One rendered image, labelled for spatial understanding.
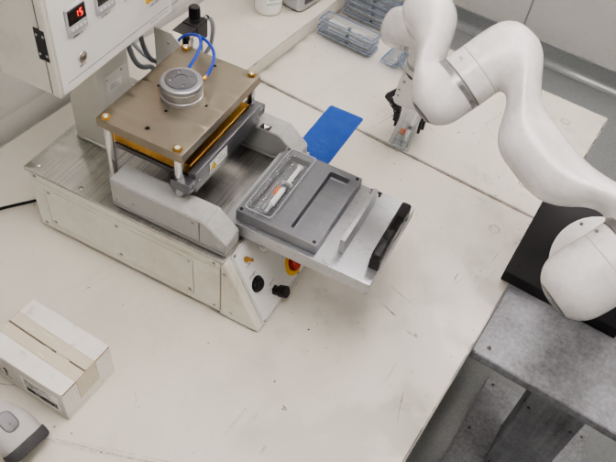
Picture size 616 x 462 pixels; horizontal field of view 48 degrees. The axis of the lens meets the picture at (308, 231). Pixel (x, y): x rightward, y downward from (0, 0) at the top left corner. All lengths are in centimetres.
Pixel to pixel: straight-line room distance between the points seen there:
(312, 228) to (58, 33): 54
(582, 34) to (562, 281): 254
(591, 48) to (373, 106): 186
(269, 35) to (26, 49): 95
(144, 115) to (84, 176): 22
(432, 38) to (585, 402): 76
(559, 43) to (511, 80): 244
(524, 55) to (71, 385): 93
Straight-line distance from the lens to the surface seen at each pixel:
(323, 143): 179
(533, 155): 118
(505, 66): 122
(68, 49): 124
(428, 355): 144
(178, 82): 130
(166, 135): 125
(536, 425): 196
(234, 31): 207
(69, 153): 150
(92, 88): 140
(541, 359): 151
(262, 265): 138
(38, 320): 136
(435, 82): 122
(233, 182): 142
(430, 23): 127
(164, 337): 141
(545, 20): 363
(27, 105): 185
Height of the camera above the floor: 194
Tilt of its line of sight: 49 degrees down
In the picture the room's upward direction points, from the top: 8 degrees clockwise
